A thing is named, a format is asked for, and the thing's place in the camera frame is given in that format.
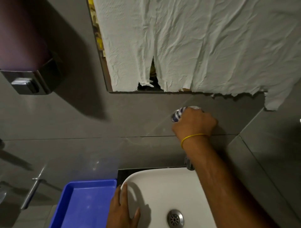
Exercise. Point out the person's right hand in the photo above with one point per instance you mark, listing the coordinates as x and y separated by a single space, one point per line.
193 123

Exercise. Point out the blue plastic tray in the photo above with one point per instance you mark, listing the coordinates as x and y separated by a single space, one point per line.
84 204

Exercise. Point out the person's right forearm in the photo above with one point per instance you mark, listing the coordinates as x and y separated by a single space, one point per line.
221 183

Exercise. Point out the person's left thumb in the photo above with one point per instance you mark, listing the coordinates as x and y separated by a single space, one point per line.
136 217

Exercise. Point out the striped cleaning cloth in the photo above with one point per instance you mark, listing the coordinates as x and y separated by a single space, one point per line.
180 113

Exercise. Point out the wall mirror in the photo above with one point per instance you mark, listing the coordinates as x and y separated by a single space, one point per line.
122 68

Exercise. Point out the metal sink drain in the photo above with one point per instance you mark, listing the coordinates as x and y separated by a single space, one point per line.
175 219

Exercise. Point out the white ceramic sink basin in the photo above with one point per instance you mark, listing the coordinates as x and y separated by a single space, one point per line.
169 195

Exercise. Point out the person's left hand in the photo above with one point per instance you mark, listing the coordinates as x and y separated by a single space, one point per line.
121 211

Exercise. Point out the wall soap dispenser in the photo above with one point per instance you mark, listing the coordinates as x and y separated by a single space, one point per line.
25 47

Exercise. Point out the chrome faucet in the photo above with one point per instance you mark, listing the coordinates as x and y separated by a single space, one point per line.
188 163

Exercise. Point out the yellow rubber wristband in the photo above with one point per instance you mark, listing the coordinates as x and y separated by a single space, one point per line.
191 137

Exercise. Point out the white paper towel sheet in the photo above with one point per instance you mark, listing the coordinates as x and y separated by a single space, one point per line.
199 44

